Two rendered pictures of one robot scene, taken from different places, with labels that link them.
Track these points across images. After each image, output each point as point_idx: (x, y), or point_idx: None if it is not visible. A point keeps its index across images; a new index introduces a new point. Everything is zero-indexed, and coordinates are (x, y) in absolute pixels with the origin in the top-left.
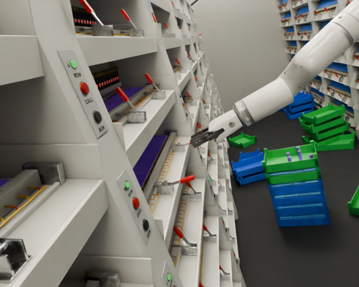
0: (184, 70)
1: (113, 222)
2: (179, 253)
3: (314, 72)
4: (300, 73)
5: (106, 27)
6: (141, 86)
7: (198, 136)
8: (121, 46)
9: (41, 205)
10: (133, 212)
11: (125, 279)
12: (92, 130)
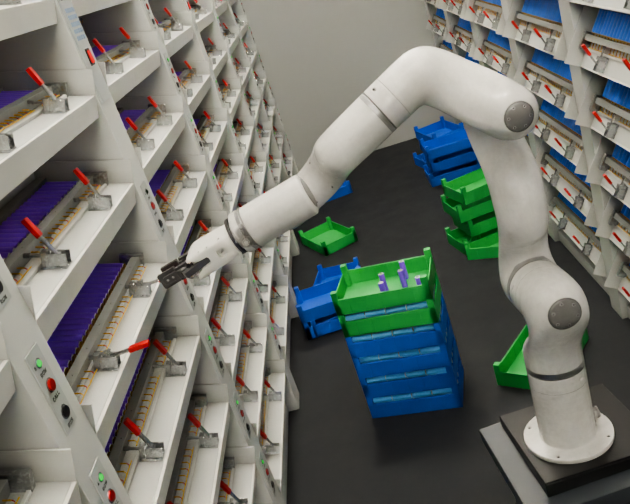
0: (168, 119)
1: (22, 409)
2: (136, 459)
3: (343, 169)
4: (324, 169)
5: (3, 139)
6: (72, 176)
7: (171, 269)
8: (26, 158)
9: None
10: (48, 396)
11: (40, 477)
12: None
